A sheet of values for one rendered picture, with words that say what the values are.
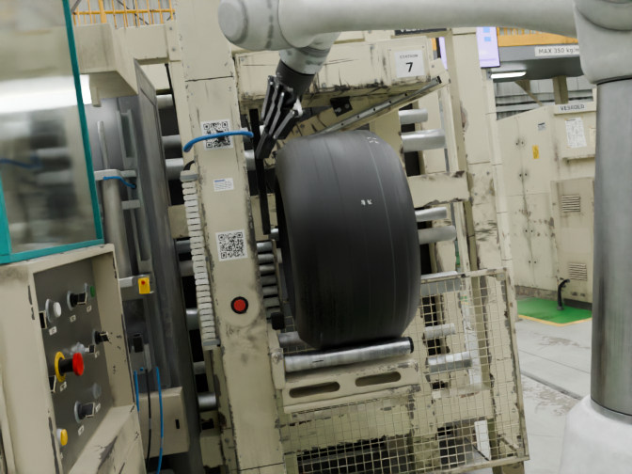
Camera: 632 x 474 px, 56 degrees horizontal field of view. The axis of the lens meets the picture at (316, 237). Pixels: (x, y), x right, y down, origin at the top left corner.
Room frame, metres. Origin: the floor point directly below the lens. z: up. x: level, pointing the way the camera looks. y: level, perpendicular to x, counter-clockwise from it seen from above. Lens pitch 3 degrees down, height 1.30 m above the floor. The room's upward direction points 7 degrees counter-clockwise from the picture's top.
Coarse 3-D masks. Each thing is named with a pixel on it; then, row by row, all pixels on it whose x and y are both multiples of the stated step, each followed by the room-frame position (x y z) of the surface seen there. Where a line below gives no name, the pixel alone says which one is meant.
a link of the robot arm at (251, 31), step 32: (224, 0) 0.92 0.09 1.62; (256, 0) 0.91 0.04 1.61; (288, 0) 0.92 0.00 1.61; (320, 0) 0.91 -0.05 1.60; (352, 0) 0.89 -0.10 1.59; (384, 0) 0.89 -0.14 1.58; (416, 0) 0.88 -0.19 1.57; (448, 0) 0.88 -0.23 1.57; (480, 0) 0.88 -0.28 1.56; (512, 0) 0.86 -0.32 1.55; (544, 0) 0.83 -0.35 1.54; (224, 32) 0.95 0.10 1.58; (256, 32) 0.92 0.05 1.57; (288, 32) 0.93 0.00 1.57; (320, 32) 0.93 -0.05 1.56; (576, 32) 0.82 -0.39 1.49
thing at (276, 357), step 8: (272, 328) 1.75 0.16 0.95; (272, 336) 1.65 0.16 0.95; (272, 344) 1.54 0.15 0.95; (272, 352) 1.46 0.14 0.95; (280, 352) 1.46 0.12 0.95; (272, 360) 1.46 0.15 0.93; (280, 360) 1.46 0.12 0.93; (272, 368) 1.46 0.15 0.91; (280, 368) 1.46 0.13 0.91; (280, 376) 1.46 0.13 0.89; (280, 384) 1.46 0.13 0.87
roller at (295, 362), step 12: (336, 348) 1.53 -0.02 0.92; (348, 348) 1.52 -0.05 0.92; (360, 348) 1.52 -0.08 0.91; (372, 348) 1.52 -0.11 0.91; (384, 348) 1.53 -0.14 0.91; (396, 348) 1.53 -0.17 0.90; (408, 348) 1.53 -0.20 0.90; (288, 360) 1.50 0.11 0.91; (300, 360) 1.50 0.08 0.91; (312, 360) 1.50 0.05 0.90; (324, 360) 1.51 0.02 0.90; (336, 360) 1.51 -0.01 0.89; (348, 360) 1.52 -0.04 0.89; (360, 360) 1.53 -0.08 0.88
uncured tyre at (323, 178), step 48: (288, 144) 1.59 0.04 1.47; (336, 144) 1.52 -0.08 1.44; (384, 144) 1.53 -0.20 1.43; (288, 192) 1.45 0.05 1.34; (336, 192) 1.41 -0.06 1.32; (384, 192) 1.41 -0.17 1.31; (288, 240) 1.87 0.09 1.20; (336, 240) 1.38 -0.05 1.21; (384, 240) 1.39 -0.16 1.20; (288, 288) 1.82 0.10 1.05; (336, 288) 1.39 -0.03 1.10; (384, 288) 1.41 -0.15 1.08; (336, 336) 1.47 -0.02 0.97; (384, 336) 1.53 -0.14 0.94
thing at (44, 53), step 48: (0, 0) 0.94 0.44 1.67; (48, 0) 1.20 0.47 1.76; (0, 48) 0.90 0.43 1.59; (48, 48) 1.16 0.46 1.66; (0, 96) 0.88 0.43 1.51; (48, 96) 1.11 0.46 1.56; (0, 144) 0.85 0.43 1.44; (48, 144) 1.07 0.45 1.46; (0, 192) 0.81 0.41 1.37; (48, 192) 1.03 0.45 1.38; (96, 192) 1.34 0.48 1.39; (0, 240) 0.80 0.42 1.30; (48, 240) 0.99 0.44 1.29; (96, 240) 1.28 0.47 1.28
